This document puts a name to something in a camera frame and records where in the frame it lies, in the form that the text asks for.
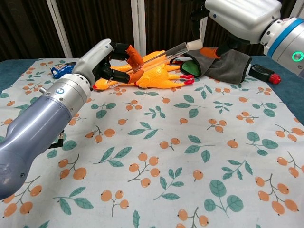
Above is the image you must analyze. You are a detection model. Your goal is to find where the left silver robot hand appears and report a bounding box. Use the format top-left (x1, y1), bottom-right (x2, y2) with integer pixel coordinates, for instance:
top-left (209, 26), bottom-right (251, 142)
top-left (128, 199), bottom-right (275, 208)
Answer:
top-left (72, 38), bottom-right (144, 90)

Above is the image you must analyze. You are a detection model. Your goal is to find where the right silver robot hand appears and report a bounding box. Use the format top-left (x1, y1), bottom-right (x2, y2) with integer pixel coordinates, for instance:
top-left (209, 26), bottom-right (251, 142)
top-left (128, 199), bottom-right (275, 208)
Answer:
top-left (191, 0), bottom-right (282, 59)

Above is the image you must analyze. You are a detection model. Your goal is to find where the small white cylinder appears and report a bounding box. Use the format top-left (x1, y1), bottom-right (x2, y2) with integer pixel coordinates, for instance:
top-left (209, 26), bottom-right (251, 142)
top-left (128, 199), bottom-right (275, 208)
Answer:
top-left (186, 39), bottom-right (203, 51)

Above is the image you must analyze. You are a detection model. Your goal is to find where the clear plastic tube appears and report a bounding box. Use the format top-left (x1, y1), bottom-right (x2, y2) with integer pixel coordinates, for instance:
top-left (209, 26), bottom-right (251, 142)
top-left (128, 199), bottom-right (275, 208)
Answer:
top-left (108, 42), bottom-right (190, 89)

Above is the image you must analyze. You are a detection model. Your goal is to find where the blue snack packet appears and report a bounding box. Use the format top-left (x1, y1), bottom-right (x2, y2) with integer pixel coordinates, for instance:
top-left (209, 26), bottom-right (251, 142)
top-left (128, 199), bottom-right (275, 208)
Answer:
top-left (49, 61), bottom-right (78, 79)

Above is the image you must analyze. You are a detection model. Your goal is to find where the grey pouch green lining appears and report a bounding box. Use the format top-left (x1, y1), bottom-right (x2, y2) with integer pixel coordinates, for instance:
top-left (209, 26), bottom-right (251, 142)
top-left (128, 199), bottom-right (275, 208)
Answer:
top-left (181, 48), bottom-right (253, 85)

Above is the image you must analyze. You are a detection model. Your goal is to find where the black device red cap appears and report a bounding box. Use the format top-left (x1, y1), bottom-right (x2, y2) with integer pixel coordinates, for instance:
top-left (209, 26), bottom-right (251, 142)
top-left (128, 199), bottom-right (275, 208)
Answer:
top-left (248, 63), bottom-right (282, 85)

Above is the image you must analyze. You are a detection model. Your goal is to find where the yellow rubber chicken toy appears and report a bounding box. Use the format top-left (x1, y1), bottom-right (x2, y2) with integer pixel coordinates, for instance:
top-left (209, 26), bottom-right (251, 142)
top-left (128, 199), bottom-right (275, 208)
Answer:
top-left (110, 49), bottom-right (185, 72)
top-left (92, 64), bottom-right (195, 90)

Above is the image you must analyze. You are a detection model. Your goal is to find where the blue table mat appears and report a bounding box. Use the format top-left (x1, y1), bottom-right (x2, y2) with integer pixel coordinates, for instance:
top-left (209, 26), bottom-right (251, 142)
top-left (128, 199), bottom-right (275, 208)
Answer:
top-left (0, 56), bottom-right (304, 114)

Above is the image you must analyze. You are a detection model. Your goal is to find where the floral print tablecloth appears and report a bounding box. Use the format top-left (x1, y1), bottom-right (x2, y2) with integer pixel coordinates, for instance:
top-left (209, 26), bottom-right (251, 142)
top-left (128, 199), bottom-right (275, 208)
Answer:
top-left (0, 57), bottom-right (304, 228)

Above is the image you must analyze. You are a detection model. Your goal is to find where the black folding screen white frame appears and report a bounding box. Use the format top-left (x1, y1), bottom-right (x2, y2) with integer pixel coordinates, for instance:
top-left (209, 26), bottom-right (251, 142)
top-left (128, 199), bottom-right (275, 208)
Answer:
top-left (0, 0), bottom-right (304, 61)

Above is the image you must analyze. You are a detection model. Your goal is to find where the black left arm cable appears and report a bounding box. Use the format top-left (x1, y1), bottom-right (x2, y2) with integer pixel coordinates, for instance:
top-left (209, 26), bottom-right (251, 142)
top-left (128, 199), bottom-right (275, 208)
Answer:
top-left (48, 129), bottom-right (66, 150)

